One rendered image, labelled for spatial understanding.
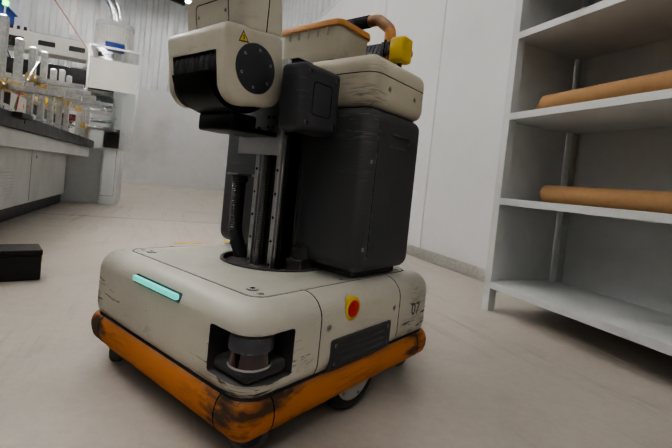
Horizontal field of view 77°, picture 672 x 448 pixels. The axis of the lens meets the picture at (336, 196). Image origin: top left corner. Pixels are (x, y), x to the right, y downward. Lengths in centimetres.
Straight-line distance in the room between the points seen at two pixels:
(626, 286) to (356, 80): 156
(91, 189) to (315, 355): 484
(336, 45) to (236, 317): 73
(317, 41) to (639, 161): 149
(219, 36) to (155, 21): 1134
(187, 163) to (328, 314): 1092
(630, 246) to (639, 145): 43
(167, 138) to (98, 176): 630
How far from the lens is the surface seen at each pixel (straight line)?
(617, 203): 185
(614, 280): 221
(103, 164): 539
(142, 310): 102
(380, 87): 100
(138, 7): 1232
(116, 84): 542
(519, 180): 214
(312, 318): 83
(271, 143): 104
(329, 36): 118
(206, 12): 105
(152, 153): 1168
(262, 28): 97
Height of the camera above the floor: 50
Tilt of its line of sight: 2 degrees down
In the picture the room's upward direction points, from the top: 6 degrees clockwise
